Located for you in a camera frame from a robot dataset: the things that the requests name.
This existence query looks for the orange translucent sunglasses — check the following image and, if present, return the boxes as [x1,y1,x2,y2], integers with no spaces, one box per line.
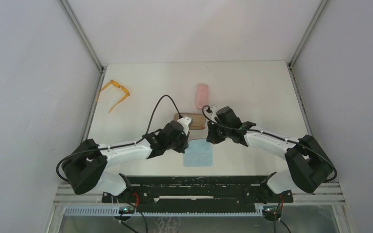
[96,79,131,113]

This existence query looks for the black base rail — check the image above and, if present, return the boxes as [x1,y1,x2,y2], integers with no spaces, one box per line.
[119,175,294,214]

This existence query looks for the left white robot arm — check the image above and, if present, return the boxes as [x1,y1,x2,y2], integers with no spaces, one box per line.
[56,116,192,196]

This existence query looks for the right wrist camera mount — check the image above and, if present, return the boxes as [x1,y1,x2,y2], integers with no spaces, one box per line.
[206,105,218,114]

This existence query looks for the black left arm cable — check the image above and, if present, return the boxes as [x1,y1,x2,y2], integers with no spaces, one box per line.
[55,94,183,183]

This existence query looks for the aluminium frame post right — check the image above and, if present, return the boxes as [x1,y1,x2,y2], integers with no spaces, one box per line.
[288,0,330,69]

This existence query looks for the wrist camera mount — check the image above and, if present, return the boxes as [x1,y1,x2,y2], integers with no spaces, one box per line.
[206,105,218,114]
[176,116,193,135]

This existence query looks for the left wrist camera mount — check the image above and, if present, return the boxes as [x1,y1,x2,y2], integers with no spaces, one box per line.
[176,116,193,135]

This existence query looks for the aluminium frame post left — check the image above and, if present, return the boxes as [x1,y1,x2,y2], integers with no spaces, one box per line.
[58,0,105,73]

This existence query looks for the pink glasses case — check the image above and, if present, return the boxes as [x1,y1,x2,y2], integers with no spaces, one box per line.
[195,83,209,109]

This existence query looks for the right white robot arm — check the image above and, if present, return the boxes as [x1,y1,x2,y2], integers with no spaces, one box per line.
[202,105,338,194]

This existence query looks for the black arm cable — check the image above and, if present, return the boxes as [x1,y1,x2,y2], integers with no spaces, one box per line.
[55,94,183,183]
[201,105,338,183]

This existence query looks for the brown glasses case red stripe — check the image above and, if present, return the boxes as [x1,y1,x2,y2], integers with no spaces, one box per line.
[173,113,206,131]

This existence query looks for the aluminium frame post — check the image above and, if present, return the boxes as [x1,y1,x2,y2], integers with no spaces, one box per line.
[288,0,330,69]
[58,0,105,73]

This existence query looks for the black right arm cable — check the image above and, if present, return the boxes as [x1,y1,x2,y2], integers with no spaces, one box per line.
[201,105,338,183]

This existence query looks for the light blue cloth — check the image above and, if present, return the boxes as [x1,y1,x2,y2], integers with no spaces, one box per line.
[183,139,213,167]

